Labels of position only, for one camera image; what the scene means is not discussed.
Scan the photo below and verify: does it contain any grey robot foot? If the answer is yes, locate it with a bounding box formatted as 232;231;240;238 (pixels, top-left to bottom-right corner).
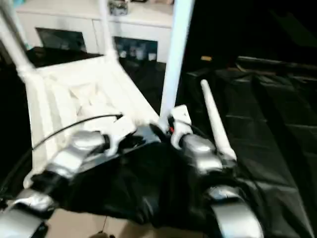
93;230;115;238

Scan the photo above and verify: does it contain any black glossy mat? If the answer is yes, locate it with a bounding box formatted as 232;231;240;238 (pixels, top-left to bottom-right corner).
0;46;317;238

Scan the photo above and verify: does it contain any white plastic table top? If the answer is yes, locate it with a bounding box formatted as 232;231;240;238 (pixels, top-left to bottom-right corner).
17;56;164;188

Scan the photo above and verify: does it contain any white glass-door cabinet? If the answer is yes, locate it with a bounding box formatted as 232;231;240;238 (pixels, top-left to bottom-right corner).
15;0;174;63

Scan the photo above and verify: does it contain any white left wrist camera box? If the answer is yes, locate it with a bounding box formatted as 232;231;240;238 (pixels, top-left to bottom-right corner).
106;116;136;156

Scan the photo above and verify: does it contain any white plastic table leg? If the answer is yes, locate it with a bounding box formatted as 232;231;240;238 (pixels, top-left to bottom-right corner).
0;0;35;73
158;0;196;132
99;0;119;62
200;79;238;161

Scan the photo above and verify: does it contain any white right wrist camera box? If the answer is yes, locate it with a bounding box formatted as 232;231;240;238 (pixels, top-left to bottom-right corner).
169;105;193;150

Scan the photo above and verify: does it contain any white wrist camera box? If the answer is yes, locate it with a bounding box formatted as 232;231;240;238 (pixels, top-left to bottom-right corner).
106;116;136;156
169;105;193;150

